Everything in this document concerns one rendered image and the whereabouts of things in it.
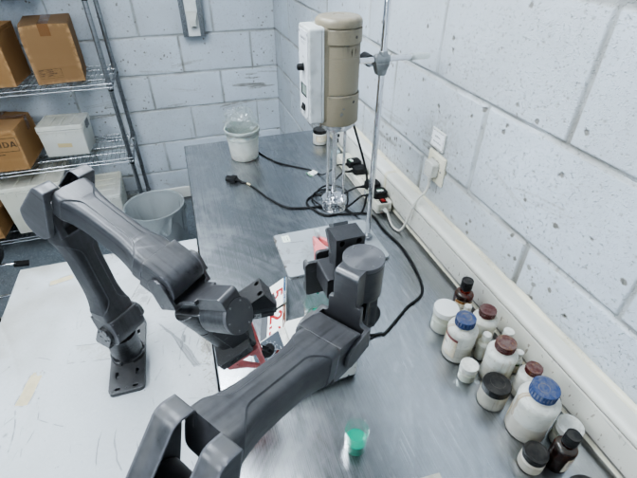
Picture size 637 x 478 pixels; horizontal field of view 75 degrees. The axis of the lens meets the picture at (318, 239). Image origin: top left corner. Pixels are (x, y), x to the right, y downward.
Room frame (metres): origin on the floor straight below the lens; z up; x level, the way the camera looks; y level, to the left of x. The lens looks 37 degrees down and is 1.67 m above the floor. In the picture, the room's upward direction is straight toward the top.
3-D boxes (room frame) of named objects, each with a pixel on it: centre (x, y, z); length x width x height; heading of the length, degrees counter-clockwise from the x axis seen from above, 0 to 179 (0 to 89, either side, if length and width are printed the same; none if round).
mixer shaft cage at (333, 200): (0.98, -0.04, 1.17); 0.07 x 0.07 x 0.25
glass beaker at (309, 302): (0.59, 0.00, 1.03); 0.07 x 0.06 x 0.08; 72
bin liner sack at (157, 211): (1.97, 0.91, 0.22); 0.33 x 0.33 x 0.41
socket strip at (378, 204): (1.35, -0.16, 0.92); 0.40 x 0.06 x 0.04; 18
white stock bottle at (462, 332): (0.59, -0.31, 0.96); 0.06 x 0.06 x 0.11
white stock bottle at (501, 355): (0.53, -0.37, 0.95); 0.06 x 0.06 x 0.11
